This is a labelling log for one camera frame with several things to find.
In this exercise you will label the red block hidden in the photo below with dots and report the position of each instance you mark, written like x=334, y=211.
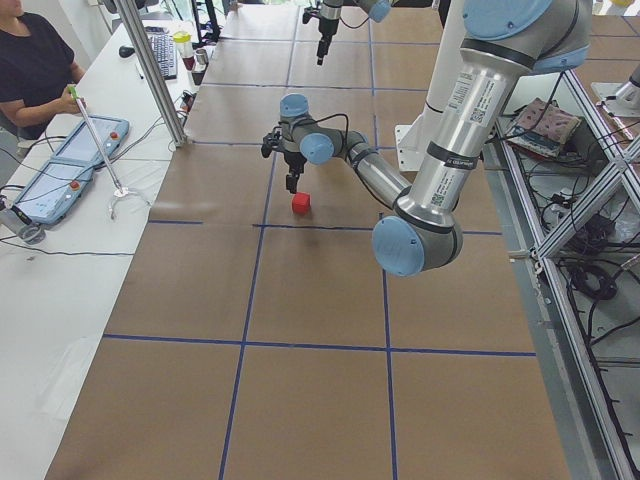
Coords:
x=301, y=203

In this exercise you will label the grabber reacher stick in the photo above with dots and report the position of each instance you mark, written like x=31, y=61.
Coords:
x=121, y=192

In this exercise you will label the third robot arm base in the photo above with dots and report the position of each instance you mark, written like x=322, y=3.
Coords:
x=623, y=95

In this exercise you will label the person's hand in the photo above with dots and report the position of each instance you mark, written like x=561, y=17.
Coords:
x=66, y=103

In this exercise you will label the metal cup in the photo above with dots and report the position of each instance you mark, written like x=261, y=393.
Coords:
x=201, y=58

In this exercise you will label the yellow lid cup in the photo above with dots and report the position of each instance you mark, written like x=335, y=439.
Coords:
x=183, y=43

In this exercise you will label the black keyboard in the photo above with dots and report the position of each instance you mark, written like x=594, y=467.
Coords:
x=163, y=48

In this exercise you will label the black computer mouse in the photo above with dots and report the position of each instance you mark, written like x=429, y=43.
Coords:
x=126, y=51

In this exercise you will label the lower teach pendant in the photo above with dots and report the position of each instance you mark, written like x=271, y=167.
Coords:
x=49, y=196

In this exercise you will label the person in black shirt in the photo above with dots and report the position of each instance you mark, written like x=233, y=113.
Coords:
x=36, y=66

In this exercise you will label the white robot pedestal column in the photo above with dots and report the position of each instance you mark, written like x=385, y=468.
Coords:
x=412, y=140

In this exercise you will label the aluminium frame post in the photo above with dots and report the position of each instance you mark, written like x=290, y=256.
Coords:
x=129, y=14

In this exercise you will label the grey clamp mount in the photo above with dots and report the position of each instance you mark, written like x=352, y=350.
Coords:
x=20, y=224

